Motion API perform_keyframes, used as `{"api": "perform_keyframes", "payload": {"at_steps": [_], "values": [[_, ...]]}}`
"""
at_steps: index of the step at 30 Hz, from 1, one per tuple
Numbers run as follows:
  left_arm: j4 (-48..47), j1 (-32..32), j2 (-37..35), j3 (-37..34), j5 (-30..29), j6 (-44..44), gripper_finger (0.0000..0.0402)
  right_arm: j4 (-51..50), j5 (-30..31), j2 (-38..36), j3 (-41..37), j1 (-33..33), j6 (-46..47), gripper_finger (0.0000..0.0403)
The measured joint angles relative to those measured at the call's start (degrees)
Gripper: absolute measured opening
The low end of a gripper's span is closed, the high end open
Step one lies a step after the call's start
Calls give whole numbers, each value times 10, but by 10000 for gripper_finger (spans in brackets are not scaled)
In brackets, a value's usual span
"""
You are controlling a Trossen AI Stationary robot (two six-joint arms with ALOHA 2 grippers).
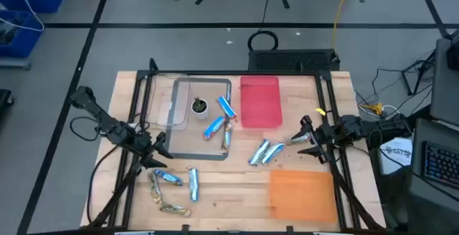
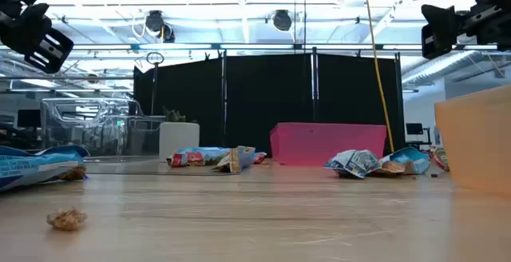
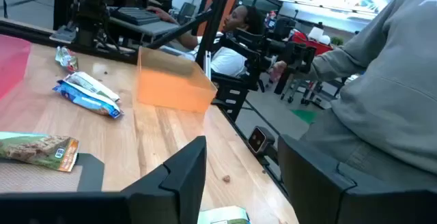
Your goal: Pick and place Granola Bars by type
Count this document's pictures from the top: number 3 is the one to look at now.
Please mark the orange translucent bin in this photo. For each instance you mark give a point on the orange translucent bin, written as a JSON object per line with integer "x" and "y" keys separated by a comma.
{"x": 174, "y": 87}

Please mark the green granola bar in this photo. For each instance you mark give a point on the green granola bar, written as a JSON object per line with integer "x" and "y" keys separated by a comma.
{"x": 37, "y": 150}
{"x": 66, "y": 58}

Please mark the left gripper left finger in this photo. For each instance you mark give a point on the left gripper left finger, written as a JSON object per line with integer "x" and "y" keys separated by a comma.
{"x": 177, "y": 190}

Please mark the small black camera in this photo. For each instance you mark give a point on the small black camera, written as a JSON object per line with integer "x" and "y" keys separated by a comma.
{"x": 261, "y": 140}

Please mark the white paper roll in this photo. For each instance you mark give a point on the white paper roll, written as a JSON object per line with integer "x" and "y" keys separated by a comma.
{"x": 315, "y": 32}

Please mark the black office chair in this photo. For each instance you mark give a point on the black office chair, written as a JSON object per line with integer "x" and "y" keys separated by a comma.
{"x": 251, "y": 51}

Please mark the red storage cart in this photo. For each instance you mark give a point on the red storage cart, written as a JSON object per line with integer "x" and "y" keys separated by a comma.
{"x": 319, "y": 48}

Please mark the black keyboard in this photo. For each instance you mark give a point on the black keyboard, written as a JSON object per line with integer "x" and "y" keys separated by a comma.
{"x": 136, "y": 15}

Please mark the red translucent bin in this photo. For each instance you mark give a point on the red translucent bin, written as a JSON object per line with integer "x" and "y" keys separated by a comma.
{"x": 13, "y": 63}

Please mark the person's hand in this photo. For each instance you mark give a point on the person's hand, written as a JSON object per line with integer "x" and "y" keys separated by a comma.
{"x": 278, "y": 67}

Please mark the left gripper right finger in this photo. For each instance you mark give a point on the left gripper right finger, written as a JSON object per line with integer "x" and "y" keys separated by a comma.
{"x": 324, "y": 190}

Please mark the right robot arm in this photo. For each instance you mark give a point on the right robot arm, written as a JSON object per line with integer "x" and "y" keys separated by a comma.
{"x": 89, "y": 15}

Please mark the grey desk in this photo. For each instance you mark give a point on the grey desk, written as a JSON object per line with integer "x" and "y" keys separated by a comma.
{"x": 160, "y": 28}

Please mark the large granola crumb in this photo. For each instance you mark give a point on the large granola crumb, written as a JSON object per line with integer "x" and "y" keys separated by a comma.
{"x": 226, "y": 178}

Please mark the blue white granola bar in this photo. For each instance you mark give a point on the blue white granola bar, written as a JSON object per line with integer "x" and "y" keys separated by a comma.
{"x": 223, "y": 216}
{"x": 92, "y": 84}
{"x": 85, "y": 100}

